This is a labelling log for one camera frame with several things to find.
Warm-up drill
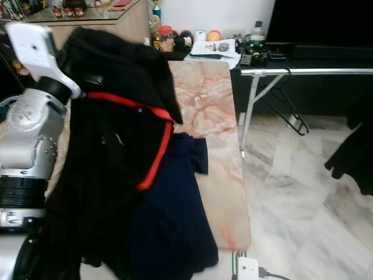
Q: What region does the wooden sideboard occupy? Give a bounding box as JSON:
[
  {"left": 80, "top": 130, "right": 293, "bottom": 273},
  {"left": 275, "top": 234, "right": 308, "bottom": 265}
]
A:
[{"left": 23, "top": 0, "right": 152, "bottom": 46}]

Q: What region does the navy blue garment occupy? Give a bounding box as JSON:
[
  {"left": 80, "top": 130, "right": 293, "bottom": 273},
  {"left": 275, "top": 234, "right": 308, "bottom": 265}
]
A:
[{"left": 128, "top": 133, "right": 219, "bottom": 280}]

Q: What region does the jar with red lid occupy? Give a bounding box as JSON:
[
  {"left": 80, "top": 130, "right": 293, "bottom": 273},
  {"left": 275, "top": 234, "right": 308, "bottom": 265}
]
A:
[{"left": 157, "top": 25, "right": 174, "bottom": 47}]

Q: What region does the gold trophy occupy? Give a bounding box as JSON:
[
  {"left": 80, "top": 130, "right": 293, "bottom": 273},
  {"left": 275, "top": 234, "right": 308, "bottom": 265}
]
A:
[{"left": 150, "top": 0, "right": 163, "bottom": 30}]

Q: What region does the black plush toy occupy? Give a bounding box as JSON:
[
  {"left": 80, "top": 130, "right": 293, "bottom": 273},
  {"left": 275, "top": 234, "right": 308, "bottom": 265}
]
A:
[{"left": 174, "top": 30, "right": 194, "bottom": 50}]

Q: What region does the white paper stack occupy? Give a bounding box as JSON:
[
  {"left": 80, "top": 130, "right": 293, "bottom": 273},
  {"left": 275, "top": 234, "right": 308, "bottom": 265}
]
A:
[{"left": 189, "top": 40, "right": 241, "bottom": 69}]

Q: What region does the clear bottle with black cap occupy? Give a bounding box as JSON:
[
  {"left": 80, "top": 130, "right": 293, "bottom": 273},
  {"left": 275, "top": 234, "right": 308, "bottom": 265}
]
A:
[{"left": 250, "top": 20, "right": 266, "bottom": 45}]

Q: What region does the silver metal clothes rack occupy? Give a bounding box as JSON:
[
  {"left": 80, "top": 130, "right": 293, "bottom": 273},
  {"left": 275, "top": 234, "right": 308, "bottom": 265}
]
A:
[{"left": 239, "top": 67, "right": 373, "bottom": 161}]

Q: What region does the black TV cabinet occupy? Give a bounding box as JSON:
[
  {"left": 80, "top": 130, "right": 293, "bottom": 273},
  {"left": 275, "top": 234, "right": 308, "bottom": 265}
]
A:
[{"left": 230, "top": 44, "right": 373, "bottom": 117}]

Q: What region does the black television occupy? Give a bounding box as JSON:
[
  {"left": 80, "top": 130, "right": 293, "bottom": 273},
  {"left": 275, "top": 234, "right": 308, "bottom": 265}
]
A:
[{"left": 265, "top": 0, "right": 373, "bottom": 47}]

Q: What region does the black T-shirt with logo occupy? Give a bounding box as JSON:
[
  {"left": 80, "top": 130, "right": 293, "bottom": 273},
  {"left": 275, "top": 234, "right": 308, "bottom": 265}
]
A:
[{"left": 325, "top": 108, "right": 373, "bottom": 196}]

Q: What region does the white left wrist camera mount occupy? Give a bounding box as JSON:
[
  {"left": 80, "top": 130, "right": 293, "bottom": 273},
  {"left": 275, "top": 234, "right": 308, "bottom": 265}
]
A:
[{"left": 5, "top": 22, "right": 81, "bottom": 99}]

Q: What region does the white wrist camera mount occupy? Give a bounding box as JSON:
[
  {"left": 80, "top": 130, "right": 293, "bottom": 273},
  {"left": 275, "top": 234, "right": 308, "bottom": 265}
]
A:
[
  {"left": 5, "top": 22, "right": 81, "bottom": 99},
  {"left": 236, "top": 257, "right": 261, "bottom": 280}
]

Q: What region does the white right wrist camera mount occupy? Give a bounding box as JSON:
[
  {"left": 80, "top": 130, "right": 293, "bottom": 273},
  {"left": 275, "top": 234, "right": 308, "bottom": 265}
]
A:
[{"left": 236, "top": 257, "right": 261, "bottom": 280}]

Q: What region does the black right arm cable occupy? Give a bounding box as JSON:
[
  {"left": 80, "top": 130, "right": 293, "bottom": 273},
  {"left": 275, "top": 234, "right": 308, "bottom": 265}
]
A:
[{"left": 259, "top": 267, "right": 289, "bottom": 280}]

